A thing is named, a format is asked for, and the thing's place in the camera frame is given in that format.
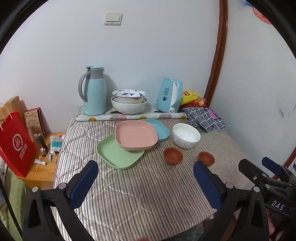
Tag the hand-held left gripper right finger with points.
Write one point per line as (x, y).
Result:
(208, 185)

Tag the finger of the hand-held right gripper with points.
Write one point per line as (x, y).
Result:
(249, 168)
(270, 163)

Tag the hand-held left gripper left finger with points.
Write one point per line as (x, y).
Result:
(85, 183)

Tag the small brown bowl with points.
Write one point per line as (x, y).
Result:
(205, 158)
(173, 156)

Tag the green square plate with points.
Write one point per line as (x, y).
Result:
(115, 155)

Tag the small white bowl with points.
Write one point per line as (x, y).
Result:
(185, 133)

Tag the pink square plate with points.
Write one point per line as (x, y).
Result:
(136, 134)

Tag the blue square plate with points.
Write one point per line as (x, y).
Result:
(161, 131)

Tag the teal and white box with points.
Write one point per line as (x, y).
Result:
(55, 144)

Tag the white ointment tube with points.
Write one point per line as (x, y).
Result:
(40, 161)

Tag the wooden nightstand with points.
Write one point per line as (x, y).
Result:
(34, 176)

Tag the striped quilted blanket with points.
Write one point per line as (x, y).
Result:
(150, 185)

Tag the dark small bottle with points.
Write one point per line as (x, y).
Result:
(44, 142)

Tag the grey checked cloth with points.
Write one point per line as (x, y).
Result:
(208, 121)

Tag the green cloth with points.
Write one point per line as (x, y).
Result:
(13, 197)

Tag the red paper bag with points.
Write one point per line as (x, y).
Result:
(16, 148)

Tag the fruit print table cover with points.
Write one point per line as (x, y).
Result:
(129, 117)

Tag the large white bowl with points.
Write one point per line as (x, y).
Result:
(128, 108)

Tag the light blue thermos jug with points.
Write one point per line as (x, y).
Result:
(94, 97)

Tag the yellow snack bag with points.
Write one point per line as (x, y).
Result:
(189, 96)

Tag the light blue electric kettle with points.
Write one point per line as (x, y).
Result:
(165, 97)

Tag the blue patterned white bowl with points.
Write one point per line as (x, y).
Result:
(129, 93)

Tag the brown paper bag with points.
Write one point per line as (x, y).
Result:
(13, 104)

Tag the brown wooden door frame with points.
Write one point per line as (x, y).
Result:
(218, 58)

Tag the red wall decoration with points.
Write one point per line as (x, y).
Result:
(261, 16)

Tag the white wall switch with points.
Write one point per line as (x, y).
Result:
(113, 19)

